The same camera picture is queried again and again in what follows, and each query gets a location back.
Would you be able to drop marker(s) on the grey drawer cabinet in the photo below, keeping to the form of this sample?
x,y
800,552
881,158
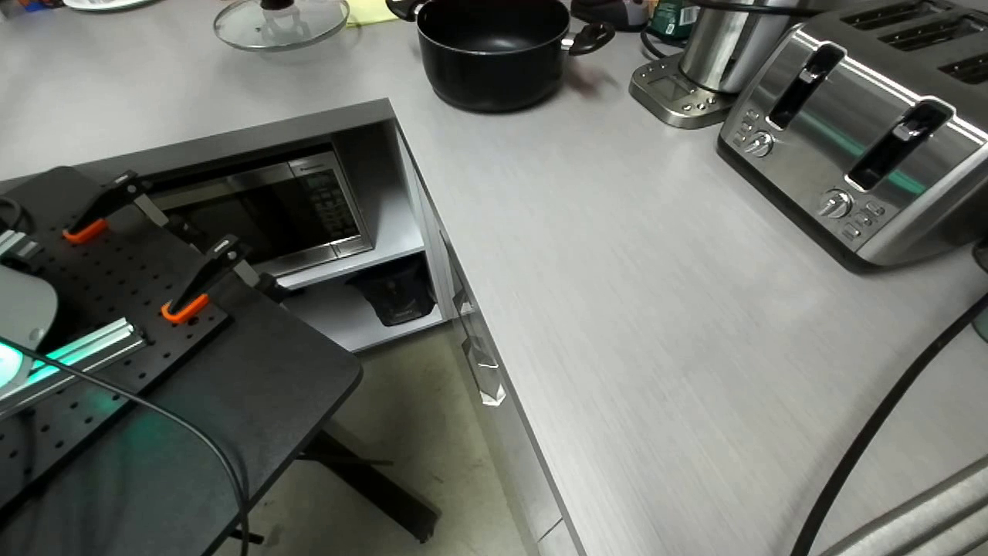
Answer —
x,y
483,413

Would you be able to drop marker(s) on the black cooking pot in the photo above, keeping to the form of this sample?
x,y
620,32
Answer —
x,y
496,67

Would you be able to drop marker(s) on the built-in microwave oven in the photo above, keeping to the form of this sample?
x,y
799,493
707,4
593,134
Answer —
x,y
279,210

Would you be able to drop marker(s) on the silver kettle base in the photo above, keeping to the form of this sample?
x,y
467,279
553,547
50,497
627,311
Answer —
x,y
673,95

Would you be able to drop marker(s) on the yellow sponge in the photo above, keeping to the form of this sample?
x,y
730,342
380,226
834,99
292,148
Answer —
x,y
370,11

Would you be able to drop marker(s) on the glass lid with black knob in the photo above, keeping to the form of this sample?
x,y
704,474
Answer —
x,y
279,24

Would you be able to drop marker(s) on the black work table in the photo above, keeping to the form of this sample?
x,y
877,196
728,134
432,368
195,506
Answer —
x,y
236,402

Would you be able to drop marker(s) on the grey metal bars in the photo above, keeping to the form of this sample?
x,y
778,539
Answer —
x,y
915,513

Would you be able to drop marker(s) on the black perforated breadboard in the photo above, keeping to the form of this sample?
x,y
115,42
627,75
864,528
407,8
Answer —
x,y
104,279

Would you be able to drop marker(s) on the stainless steel toaster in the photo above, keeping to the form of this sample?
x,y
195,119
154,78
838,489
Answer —
x,y
823,143

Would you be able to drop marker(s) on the black bin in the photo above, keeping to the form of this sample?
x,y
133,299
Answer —
x,y
399,298

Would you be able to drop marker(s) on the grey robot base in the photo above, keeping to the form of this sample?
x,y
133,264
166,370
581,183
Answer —
x,y
24,304

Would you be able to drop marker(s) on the stainless steel kettle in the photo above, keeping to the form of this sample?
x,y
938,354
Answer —
x,y
735,47

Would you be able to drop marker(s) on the aluminium rail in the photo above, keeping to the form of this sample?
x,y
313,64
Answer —
x,y
87,347

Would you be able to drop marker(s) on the dark green jar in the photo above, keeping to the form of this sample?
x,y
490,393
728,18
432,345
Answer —
x,y
670,18

